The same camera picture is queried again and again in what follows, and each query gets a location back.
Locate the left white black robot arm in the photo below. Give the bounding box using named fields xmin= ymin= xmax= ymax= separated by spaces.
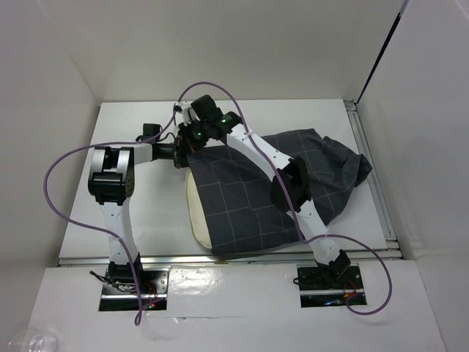
xmin=87 ymin=123 xmax=192 ymax=293

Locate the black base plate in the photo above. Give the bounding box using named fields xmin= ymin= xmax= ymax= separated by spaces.
xmin=292 ymin=265 xmax=363 ymax=291
xmin=101 ymin=268 xmax=169 ymax=299

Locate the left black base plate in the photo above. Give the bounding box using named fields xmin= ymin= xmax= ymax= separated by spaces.
xmin=101 ymin=268 xmax=169 ymax=299

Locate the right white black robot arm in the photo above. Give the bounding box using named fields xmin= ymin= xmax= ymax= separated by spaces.
xmin=173 ymin=95 xmax=350 ymax=287

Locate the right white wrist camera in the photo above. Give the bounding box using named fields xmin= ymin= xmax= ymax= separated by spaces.
xmin=173 ymin=101 xmax=199 ymax=125

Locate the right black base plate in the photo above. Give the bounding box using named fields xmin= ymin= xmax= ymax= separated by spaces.
xmin=292 ymin=265 xmax=363 ymax=291

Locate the dark vertical frame pole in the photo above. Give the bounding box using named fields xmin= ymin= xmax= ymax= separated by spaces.
xmin=355 ymin=0 xmax=409 ymax=105

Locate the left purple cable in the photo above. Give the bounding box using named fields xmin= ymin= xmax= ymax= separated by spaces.
xmin=43 ymin=104 xmax=184 ymax=327

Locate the clear plastic object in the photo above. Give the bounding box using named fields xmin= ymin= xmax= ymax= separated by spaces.
xmin=7 ymin=327 xmax=58 ymax=352

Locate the dark grey plaid pillowcase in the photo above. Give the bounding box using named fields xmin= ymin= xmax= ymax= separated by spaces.
xmin=188 ymin=128 xmax=372 ymax=256

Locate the cream yellow pillow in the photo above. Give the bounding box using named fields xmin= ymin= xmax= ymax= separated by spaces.
xmin=185 ymin=170 xmax=213 ymax=249

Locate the aluminium rail front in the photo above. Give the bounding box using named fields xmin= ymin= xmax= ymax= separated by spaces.
xmin=56 ymin=249 xmax=402 ymax=267

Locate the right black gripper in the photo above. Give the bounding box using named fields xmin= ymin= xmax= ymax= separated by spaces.
xmin=177 ymin=117 xmax=210 ymax=154

